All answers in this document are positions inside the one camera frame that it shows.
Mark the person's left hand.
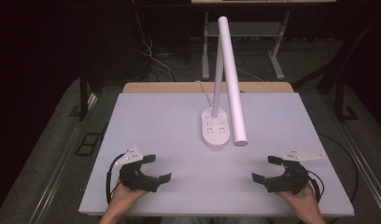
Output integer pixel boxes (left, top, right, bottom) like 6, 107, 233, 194
108, 179, 149, 214

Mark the black metal stand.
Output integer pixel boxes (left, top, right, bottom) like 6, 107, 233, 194
333, 76, 360, 123
78, 74, 90, 121

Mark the aluminium floor rail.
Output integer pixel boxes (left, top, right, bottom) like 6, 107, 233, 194
330, 116, 381, 217
28, 92, 99, 224

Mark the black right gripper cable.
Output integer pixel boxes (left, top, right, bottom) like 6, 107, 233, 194
306, 169, 326, 203

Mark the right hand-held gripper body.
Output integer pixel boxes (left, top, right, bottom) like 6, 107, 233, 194
264, 147, 326, 194

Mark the person's right hand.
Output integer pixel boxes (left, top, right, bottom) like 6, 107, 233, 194
275, 183, 321, 217

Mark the white lamp cable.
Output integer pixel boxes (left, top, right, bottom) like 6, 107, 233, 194
194, 79, 214, 107

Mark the grey metal desk frame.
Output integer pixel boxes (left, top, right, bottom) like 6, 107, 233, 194
202, 10, 291, 81

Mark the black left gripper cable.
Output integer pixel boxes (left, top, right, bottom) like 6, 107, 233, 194
106, 153, 125, 205

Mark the white desk lamp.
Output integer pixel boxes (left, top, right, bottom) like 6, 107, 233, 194
200, 16, 249, 149

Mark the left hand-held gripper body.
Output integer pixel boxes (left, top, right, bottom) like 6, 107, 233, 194
114, 146, 161, 193

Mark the long black floor cable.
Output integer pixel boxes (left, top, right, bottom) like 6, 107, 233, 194
317, 133, 360, 203

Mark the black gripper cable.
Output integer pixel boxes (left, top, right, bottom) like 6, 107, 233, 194
306, 169, 326, 203
106, 153, 125, 205

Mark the white floor cable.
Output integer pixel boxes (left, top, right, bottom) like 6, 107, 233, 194
134, 11, 176, 82

